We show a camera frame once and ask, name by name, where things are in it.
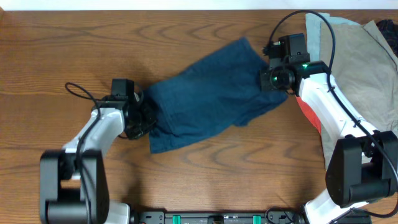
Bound navy blue denim shorts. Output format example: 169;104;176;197
144;38;287;154

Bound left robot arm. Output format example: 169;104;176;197
39;93;156;223

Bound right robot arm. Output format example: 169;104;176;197
259;61;397;223

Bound red orange garment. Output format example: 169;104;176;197
295;96;322;134

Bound light blue garment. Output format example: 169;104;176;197
305;13;359;61

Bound khaki beige garment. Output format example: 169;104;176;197
319;20;398;169

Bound dark patterned garment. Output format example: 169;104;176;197
376;19;398;55

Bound left black cable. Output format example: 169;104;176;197
64;82;103;224

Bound black cable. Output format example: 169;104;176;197
269;9;398;218
64;82;103;224

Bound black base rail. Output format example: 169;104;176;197
129;207;307;224

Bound right black cable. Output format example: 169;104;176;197
269;9;398;218

